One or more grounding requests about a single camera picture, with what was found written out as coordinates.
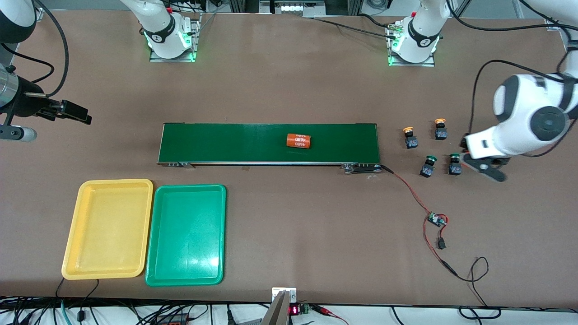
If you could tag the silver mounting plate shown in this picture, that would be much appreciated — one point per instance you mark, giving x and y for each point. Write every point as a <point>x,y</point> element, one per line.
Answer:
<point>291,293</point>

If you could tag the green plastic tray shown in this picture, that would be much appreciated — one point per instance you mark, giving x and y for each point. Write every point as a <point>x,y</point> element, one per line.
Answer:
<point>185,234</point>

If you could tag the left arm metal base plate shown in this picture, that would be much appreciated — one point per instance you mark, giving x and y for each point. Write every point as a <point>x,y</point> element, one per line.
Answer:
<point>422,64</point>

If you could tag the red power strip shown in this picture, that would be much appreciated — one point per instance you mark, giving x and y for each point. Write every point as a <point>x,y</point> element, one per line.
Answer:
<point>174,322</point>

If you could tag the grey metal post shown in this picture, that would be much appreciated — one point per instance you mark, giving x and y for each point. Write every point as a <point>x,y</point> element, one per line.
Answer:
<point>276,313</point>

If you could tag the yellow plastic tray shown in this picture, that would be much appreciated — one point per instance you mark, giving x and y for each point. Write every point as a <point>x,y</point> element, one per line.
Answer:
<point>108,225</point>

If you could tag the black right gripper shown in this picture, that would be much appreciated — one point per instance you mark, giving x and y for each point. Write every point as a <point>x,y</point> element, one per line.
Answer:
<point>28,100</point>

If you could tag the small black circuit board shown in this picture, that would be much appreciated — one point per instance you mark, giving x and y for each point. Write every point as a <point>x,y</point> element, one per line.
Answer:
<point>436,220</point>

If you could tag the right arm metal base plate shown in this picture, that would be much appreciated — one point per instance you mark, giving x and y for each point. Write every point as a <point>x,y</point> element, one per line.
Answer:
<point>195,40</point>

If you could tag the red black clip lead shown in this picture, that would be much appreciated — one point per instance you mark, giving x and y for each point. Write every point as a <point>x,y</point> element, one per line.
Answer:
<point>325,311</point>

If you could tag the green push button switch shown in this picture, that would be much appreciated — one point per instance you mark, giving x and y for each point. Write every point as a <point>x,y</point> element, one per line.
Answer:
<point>455,169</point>
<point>426,170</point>

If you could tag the yellow push button switch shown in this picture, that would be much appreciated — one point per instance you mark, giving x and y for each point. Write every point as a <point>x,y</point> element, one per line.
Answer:
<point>411,143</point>
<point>441,133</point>

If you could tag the red digit display module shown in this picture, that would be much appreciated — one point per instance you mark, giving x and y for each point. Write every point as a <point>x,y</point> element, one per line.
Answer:
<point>294,310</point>

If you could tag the green conveyor belt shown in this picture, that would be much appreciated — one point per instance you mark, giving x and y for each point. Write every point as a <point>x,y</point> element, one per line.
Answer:
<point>226,144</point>

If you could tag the aluminium frame profile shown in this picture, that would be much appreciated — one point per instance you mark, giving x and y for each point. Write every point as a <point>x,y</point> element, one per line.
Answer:
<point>554,23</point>

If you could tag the metal equipment rack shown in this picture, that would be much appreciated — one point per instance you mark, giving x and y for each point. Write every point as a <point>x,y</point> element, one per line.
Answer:
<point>291,6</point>

